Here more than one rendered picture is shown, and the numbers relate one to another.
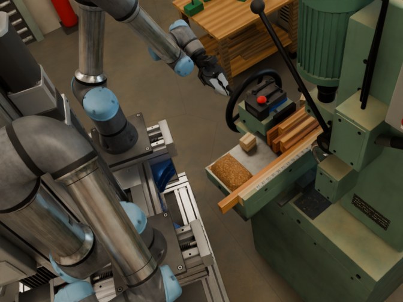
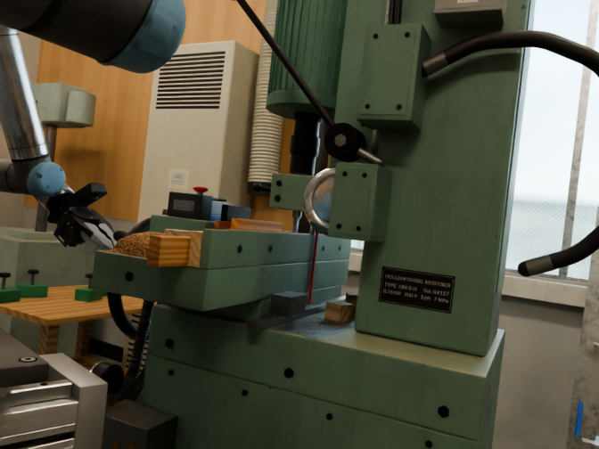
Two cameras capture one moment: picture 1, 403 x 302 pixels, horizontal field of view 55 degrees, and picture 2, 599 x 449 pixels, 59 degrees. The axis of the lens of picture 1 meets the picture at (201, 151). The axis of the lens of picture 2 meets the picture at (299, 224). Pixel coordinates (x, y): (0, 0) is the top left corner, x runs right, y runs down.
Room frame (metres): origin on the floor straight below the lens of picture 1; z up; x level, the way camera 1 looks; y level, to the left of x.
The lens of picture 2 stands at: (-0.08, 0.31, 0.98)
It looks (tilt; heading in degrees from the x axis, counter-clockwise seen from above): 1 degrees down; 319
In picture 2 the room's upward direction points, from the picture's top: 6 degrees clockwise
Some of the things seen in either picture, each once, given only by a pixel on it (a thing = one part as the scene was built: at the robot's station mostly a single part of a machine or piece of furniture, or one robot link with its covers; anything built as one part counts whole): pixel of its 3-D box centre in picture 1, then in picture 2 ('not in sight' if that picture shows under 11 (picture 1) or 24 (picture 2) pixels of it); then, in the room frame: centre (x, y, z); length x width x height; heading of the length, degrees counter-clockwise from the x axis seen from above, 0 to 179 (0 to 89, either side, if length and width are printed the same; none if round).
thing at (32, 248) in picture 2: not in sight; (42, 224); (3.18, -0.58, 0.79); 0.62 x 0.48 x 1.58; 18
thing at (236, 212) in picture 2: (277, 114); (222, 226); (0.84, -0.28, 0.95); 0.09 x 0.07 x 0.09; 114
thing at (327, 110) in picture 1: (329, 111); (307, 198); (0.73, -0.40, 1.03); 0.14 x 0.07 x 0.09; 24
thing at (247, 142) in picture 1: (247, 141); (177, 240); (0.78, -0.16, 0.92); 0.04 x 0.03 x 0.04; 120
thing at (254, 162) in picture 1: (283, 133); (227, 267); (0.82, -0.29, 0.87); 0.61 x 0.30 x 0.06; 114
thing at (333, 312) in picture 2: not in sight; (339, 311); (0.62, -0.42, 0.82); 0.04 x 0.04 x 0.03; 4
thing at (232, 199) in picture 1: (301, 146); (271, 249); (0.71, -0.31, 0.92); 0.67 x 0.02 x 0.04; 114
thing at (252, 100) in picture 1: (263, 97); (197, 205); (0.89, -0.25, 0.99); 0.13 x 0.11 x 0.06; 114
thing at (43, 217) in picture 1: (47, 219); not in sight; (0.51, 0.39, 1.19); 0.15 x 0.12 x 0.55; 109
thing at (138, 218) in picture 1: (125, 228); not in sight; (0.56, 0.27, 0.98); 0.13 x 0.12 x 0.14; 109
